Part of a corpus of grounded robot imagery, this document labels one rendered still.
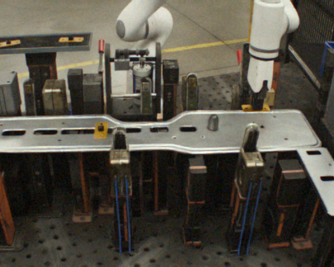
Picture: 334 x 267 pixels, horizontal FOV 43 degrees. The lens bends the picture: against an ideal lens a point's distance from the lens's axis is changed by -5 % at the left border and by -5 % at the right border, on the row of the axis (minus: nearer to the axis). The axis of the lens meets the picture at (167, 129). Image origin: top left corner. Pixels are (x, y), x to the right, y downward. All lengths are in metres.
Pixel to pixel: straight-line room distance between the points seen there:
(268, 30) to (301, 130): 0.37
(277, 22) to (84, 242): 0.87
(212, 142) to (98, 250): 0.48
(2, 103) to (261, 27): 0.84
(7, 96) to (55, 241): 0.49
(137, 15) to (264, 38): 0.58
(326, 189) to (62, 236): 0.81
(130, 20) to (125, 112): 0.35
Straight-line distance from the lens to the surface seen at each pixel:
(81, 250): 1.39
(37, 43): 1.60
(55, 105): 1.46
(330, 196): 1.19
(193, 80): 1.45
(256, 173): 1.18
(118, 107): 1.54
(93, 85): 1.45
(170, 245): 1.39
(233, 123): 1.41
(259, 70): 1.25
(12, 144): 1.34
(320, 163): 1.30
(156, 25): 1.71
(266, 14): 1.20
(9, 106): 1.49
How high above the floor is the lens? 1.73
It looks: 33 degrees down
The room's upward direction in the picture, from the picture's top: 2 degrees clockwise
